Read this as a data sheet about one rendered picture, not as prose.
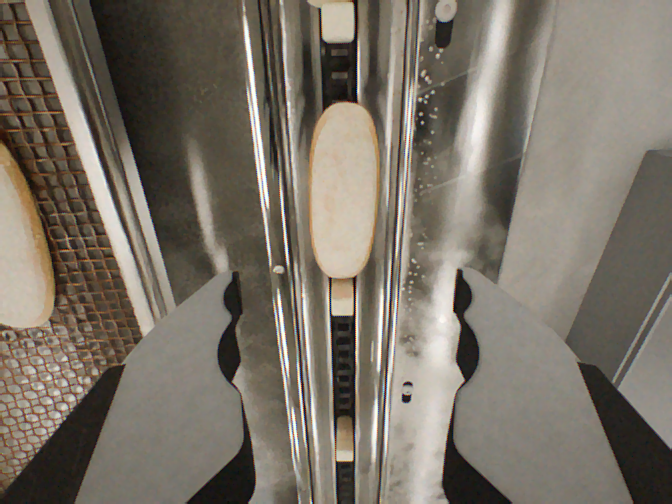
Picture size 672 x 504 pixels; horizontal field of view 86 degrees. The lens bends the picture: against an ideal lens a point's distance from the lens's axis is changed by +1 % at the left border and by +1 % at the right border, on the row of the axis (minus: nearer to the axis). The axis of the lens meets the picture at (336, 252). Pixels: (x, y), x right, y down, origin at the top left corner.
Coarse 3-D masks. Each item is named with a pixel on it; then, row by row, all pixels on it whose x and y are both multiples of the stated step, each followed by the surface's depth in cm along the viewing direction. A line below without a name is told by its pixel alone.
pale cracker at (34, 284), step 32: (0, 160) 14; (0, 192) 14; (0, 224) 15; (32, 224) 15; (0, 256) 15; (32, 256) 16; (0, 288) 16; (32, 288) 17; (0, 320) 17; (32, 320) 17
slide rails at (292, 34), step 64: (384, 0) 16; (320, 64) 17; (384, 64) 17; (384, 128) 18; (384, 192) 20; (384, 256) 22; (320, 320) 24; (384, 320) 24; (320, 384) 27; (384, 384) 27; (320, 448) 30
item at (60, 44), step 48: (0, 0) 13; (48, 0) 12; (48, 48) 13; (0, 96) 14; (48, 96) 14; (96, 96) 14; (48, 144) 15; (96, 144) 14; (48, 192) 16; (96, 192) 16; (48, 240) 17; (96, 240) 17; (144, 288) 17; (0, 336) 18; (48, 336) 19; (144, 336) 19; (48, 432) 22; (0, 480) 23
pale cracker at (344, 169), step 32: (320, 128) 18; (352, 128) 17; (320, 160) 18; (352, 160) 18; (320, 192) 19; (352, 192) 19; (320, 224) 20; (352, 224) 19; (320, 256) 21; (352, 256) 21
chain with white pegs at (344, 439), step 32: (352, 0) 16; (352, 32) 15; (352, 64) 18; (352, 96) 18; (352, 288) 22; (352, 320) 25; (352, 352) 26; (352, 384) 28; (352, 416) 30; (352, 448) 27; (352, 480) 34
